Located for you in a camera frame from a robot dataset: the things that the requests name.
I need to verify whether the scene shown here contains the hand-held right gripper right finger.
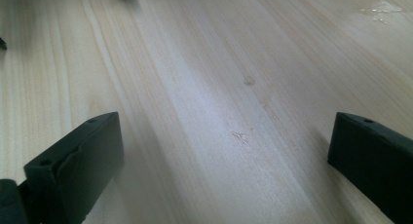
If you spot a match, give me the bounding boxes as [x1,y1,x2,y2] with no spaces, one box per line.
[326,111,413,224]

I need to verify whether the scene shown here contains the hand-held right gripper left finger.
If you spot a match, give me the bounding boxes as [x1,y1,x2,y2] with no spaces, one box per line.
[23,111,126,224]

